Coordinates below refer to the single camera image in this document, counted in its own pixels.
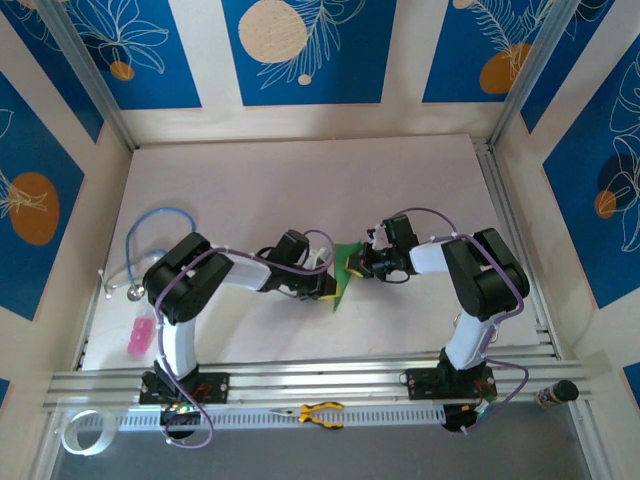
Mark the green paper sheet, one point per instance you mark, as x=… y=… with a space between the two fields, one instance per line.
x=345 y=260

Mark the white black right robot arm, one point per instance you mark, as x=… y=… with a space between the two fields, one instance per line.
x=427 y=257

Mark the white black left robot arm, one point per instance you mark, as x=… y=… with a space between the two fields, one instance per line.
x=245 y=272

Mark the yellow black pliers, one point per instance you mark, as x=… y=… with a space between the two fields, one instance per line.
x=312 y=414

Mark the blue stethoscope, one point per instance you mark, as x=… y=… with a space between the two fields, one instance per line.
x=134 y=292

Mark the pink plastic container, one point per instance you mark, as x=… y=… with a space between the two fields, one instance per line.
x=140 y=340

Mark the black right controller board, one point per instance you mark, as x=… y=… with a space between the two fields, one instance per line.
x=452 y=422

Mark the black controller board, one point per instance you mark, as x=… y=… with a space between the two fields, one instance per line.
x=187 y=417
x=452 y=422

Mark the black left controller board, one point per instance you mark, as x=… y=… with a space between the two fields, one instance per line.
x=187 y=417

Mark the dark capped bottle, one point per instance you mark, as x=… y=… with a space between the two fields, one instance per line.
x=565 y=390

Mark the clear tape roll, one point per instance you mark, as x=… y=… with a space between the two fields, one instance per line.
x=106 y=435

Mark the aluminium mounting rail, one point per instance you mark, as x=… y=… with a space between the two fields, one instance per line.
x=320 y=380

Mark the aluminium side rail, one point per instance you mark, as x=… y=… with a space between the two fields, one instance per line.
x=502 y=210

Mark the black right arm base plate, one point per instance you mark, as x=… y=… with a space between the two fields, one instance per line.
x=420 y=382

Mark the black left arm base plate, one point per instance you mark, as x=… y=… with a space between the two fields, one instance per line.
x=215 y=387

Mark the aluminium frame post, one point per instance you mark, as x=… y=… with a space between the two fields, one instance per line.
x=527 y=75
x=95 y=85

